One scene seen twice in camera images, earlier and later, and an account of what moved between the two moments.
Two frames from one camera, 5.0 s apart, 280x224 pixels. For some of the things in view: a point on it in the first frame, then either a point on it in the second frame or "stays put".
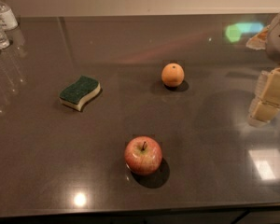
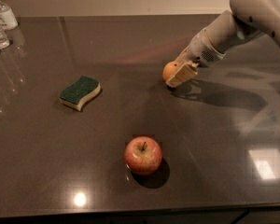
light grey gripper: (279, 41) -> (202, 50)
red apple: (143, 155) stays put
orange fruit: (173, 75) stays put
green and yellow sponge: (83, 90) stays put
